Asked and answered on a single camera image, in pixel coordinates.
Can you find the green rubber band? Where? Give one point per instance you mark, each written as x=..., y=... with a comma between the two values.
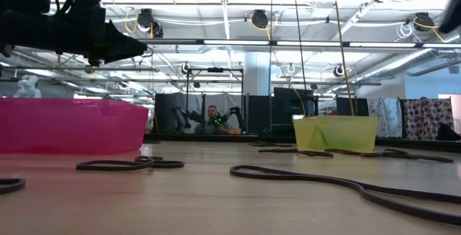
x=318, y=137

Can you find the black bag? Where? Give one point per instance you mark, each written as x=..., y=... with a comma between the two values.
x=448, y=134

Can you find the background black robot arm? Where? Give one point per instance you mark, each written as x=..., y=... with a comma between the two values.
x=180, y=114
x=234, y=112

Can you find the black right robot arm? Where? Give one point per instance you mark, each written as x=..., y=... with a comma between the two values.
x=454, y=11

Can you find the yellow translucent plastic basket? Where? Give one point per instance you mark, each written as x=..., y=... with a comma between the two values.
x=367, y=127

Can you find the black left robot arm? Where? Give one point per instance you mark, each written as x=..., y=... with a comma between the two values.
x=25, y=29

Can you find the white humanoid figure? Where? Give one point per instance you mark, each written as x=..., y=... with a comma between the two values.
x=27, y=87

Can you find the dark grey curtain panel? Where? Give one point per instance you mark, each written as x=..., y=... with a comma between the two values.
x=167, y=112

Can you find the background black metal frame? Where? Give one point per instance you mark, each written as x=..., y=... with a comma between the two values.
x=215, y=70

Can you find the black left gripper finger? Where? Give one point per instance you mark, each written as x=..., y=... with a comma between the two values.
x=122, y=44

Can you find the person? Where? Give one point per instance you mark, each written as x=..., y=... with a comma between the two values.
x=212, y=118

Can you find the dotted patterned cloth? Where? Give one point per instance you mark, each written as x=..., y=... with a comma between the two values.
x=428, y=118

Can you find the black monitor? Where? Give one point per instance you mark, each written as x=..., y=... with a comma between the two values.
x=288, y=105

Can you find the black partition panel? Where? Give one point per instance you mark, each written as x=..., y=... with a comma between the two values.
x=345, y=107
x=259, y=116

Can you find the red translucent plastic basket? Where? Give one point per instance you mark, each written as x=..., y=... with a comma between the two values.
x=72, y=127

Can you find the white patterned cloth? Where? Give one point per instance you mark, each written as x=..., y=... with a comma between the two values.
x=387, y=119

